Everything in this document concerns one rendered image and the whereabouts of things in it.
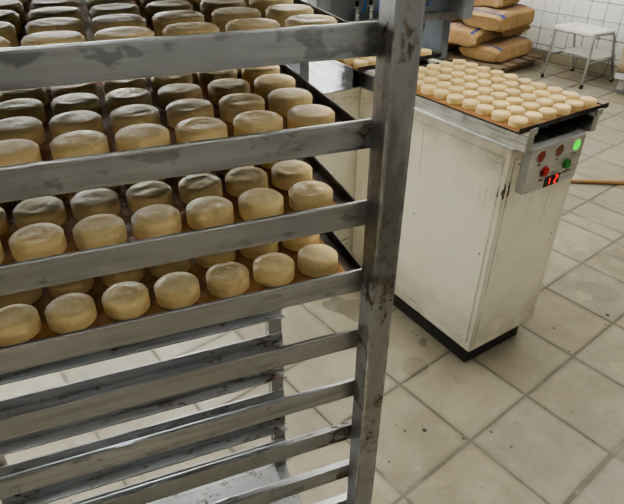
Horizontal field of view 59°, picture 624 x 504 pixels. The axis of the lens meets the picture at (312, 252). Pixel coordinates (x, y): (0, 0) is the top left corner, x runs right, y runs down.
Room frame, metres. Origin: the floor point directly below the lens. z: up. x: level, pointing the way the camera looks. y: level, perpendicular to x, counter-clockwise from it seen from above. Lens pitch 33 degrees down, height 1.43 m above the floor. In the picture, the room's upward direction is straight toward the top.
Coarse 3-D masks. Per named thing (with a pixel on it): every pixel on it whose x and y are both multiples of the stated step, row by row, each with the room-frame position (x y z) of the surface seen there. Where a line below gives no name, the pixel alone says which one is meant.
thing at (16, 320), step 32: (224, 256) 0.56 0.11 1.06; (256, 256) 0.58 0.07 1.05; (288, 256) 0.56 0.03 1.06; (320, 256) 0.56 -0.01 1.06; (64, 288) 0.50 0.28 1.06; (96, 288) 0.52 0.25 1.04; (128, 288) 0.49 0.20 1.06; (160, 288) 0.49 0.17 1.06; (192, 288) 0.49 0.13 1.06; (224, 288) 0.50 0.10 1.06; (256, 288) 0.52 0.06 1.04; (0, 320) 0.44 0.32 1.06; (32, 320) 0.44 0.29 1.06; (64, 320) 0.44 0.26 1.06; (96, 320) 0.46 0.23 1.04
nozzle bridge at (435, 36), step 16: (304, 0) 1.95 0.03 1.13; (320, 0) 1.90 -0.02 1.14; (336, 0) 2.04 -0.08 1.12; (352, 0) 2.07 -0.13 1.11; (368, 0) 2.11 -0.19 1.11; (448, 0) 2.33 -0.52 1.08; (464, 0) 2.26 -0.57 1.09; (352, 16) 2.08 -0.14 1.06; (432, 16) 2.22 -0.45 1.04; (448, 16) 2.26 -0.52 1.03; (464, 16) 2.26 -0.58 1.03; (432, 32) 2.40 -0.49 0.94; (448, 32) 2.37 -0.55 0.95; (432, 48) 2.39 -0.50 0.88; (288, 64) 2.04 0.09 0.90; (304, 64) 1.99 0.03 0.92
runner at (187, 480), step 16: (320, 432) 0.53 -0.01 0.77; (336, 432) 0.52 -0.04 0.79; (272, 448) 0.48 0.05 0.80; (288, 448) 0.49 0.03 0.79; (304, 448) 0.50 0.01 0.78; (208, 464) 0.48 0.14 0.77; (224, 464) 0.46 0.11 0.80; (240, 464) 0.47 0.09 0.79; (256, 464) 0.47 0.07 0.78; (160, 480) 0.45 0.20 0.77; (176, 480) 0.44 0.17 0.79; (192, 480) 0.44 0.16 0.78; (208, 480) 0.45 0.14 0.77; (112, 496) 0.43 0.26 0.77; (128, 496) 0.41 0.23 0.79; (144, 496) 0.42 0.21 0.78; (160, 496) 0.43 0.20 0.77
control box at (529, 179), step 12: (576, 132) 1.56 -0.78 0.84; (540, 144) 1.46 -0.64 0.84; (552, 144) 1.47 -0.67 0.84; (564, 144) 1.50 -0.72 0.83; (528, 156) 1.43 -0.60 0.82; (552, 156) 1.47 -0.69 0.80; (564, 156) 1.51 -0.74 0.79; (576, 156) 1.54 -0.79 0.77; (528, 168) 1.42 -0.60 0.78; (540, 168) 1.45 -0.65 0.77; (552, 168) 1.48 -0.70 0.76; (528, 180) 1.43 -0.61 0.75; (540, 180) 1.46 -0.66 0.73; (552, 180) 1.49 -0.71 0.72; (528, 192) 1.43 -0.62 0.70
